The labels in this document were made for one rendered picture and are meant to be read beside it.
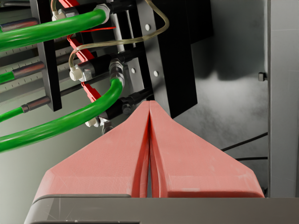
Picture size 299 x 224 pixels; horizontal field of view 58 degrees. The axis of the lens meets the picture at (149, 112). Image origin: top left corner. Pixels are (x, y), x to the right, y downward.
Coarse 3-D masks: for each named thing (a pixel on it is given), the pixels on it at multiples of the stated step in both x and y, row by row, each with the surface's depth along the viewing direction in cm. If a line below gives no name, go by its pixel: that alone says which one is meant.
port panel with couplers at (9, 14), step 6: (0, 0) 56; (6, 0) 57; (12, 0) 58; (18, 0) 58; (24, 0) 59; (0, 6) 55; (0, 12) 57; (6, 12) 57; (12, 12) 58; (18, 12) 59; (24, 12) 60; (0, 18) 57
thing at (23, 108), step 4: (24, 104) 56; (16, 108) 55; (20, 108) 55; (24, 108) 55; (8, 112) 54; (12, 112) 54; (16, 112) 55; (20, 112) 55; (24, 112) 56; (0, 116) 53; (4, 116) 53; (8, 116) 54; (12, 116) 54; (0, 120) 53; (4, 120) 54
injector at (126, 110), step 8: (152, 88) 51; (128, 96) 49; (136, 96) 49; (144, 96) 50; (120, 104) 46; (128, 104) 46; (104, 112) 44; (112, 112) 45; (120, 112) 46; (128, 112) 45
